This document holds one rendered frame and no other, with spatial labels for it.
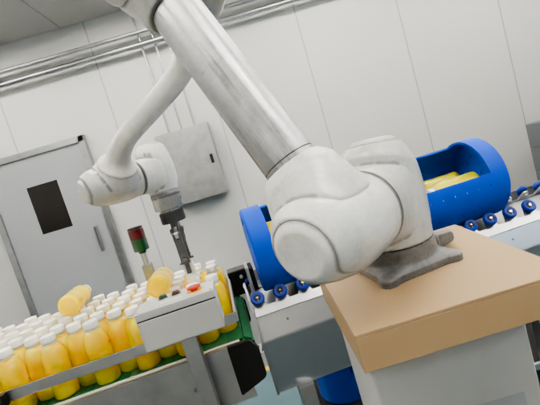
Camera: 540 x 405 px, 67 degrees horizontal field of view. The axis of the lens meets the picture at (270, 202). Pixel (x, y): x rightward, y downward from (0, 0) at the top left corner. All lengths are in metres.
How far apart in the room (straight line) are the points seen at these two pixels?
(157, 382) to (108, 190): 0.54
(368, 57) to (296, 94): 0.93
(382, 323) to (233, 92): 0.45
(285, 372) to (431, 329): 0.78
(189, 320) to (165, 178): 0.42
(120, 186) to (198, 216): 3.70
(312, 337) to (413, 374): 0.57
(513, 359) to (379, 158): 0.44
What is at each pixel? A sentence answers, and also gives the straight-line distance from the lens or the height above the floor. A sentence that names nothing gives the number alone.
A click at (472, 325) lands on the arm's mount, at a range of 0.74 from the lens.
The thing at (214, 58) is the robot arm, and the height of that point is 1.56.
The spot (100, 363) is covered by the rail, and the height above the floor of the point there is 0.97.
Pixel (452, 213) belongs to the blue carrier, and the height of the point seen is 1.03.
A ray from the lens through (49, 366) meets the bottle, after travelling 1.32.
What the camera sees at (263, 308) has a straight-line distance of 1.30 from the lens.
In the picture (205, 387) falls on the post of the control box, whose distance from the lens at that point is 1.16.
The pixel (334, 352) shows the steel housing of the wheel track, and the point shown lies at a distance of 1.42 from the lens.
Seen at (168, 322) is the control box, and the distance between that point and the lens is 1.06.
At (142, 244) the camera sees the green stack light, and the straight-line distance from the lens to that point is 1.71.
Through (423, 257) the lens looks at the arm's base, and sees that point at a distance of 0.84.
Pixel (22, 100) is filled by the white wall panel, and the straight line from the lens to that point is 5.41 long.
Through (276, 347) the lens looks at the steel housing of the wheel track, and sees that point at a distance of 1.33.
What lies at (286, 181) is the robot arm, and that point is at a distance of 0.64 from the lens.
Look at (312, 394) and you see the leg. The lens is 1.47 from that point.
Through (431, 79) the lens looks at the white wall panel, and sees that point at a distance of 5.27.
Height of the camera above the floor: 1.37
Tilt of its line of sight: 6 degrees down
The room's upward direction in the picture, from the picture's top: 17 degrees counter-clockwise
